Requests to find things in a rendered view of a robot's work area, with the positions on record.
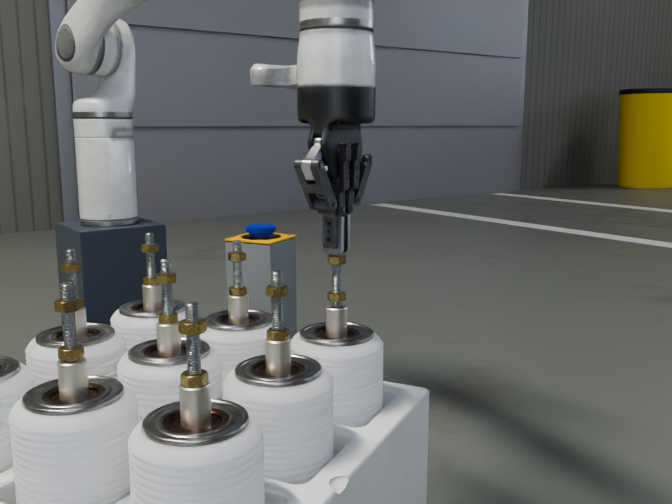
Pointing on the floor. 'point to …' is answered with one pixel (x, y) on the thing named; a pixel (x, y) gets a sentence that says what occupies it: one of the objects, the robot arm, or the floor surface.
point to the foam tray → (354, 459)
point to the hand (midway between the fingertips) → (336, 233)
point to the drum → (645, 138)
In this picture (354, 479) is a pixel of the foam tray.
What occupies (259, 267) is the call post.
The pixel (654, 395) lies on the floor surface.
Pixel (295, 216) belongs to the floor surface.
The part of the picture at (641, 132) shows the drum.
